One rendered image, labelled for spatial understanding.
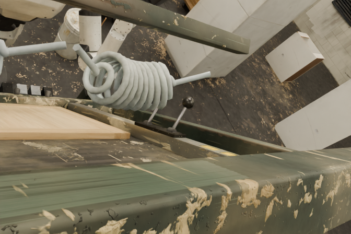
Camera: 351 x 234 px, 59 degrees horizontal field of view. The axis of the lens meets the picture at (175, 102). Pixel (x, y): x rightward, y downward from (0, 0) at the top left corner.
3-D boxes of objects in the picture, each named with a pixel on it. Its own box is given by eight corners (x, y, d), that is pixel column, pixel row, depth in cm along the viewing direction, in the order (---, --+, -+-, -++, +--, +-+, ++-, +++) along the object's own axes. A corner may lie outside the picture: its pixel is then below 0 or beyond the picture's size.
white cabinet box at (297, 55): (275, 57, 611) (306, 33, 568) (291, 82, 593) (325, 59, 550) (264, 56, 578) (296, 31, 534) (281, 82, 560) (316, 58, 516)
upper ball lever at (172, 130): (169, 136, 94) (190, 100, 98) (177, 139, 92) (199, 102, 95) (161, 130, 92) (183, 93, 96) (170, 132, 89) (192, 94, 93)
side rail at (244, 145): (121, 125, 162) (124, 104, 162) (347, 206, 81) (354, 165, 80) (111, 125, 158) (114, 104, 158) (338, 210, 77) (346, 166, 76)
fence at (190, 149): (77, 112, 145) (78, 103, 145) (246, 174, 75) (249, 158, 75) (67, 111, 142) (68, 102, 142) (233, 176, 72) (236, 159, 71)
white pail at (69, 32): (78, 37, 301) (100, 2, 272) (88, 62, 291) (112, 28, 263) (45, 34, 278) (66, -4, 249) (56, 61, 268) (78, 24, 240)
